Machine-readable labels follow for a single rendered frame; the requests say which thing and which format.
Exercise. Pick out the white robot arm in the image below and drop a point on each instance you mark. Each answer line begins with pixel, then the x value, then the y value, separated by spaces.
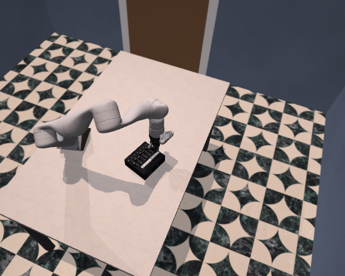
pixel 107 119

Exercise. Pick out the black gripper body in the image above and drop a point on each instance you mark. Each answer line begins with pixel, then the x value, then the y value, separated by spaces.
pixel 153 140

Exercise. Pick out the black lighting desk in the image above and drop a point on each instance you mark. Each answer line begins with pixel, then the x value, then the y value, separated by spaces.
pixel 144 161

